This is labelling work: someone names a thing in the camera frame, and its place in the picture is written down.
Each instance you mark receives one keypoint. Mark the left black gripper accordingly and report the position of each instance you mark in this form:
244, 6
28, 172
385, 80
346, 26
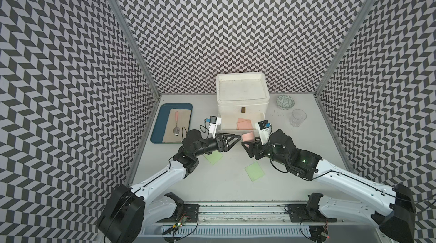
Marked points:
222, 143

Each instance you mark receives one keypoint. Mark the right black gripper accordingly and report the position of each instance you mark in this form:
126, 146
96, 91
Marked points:
255, 146

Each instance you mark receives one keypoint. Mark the pink sticky note bottom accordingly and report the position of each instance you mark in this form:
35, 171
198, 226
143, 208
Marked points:
248, 137

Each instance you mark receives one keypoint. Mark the pink sticky note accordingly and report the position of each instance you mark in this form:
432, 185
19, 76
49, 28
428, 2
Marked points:
243, 120
244, 126
248, 137

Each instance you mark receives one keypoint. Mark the green sticky note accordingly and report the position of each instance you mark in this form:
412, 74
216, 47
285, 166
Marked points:
254, 171
213, 157

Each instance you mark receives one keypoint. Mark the white drawer cabinet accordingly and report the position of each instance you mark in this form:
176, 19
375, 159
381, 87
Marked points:
242, 95

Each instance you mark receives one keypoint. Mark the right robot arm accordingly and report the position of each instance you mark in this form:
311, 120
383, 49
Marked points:
389, 208

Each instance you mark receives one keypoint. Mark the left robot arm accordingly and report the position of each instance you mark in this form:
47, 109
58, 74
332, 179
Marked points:
129, 207

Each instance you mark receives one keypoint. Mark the clear plastic cup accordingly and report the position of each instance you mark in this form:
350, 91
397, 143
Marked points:
297, 117

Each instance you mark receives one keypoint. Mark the beige mat on tray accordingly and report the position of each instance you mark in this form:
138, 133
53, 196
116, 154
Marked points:
183, 124

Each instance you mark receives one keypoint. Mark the blue tray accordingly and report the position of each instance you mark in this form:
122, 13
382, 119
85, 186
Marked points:
162, 117

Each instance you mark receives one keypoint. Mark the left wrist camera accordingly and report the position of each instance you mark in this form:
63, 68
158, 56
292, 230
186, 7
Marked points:
213, 123

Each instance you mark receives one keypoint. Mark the pink handled spoon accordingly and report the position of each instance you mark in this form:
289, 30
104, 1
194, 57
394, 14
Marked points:
176, 129

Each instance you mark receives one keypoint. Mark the aluminium front rail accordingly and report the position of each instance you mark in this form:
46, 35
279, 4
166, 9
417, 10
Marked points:
238, 214

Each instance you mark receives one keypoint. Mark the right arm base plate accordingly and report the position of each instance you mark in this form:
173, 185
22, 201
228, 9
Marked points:
299, 212

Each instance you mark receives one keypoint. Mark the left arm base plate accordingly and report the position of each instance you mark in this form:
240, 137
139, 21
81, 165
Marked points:
189, 210

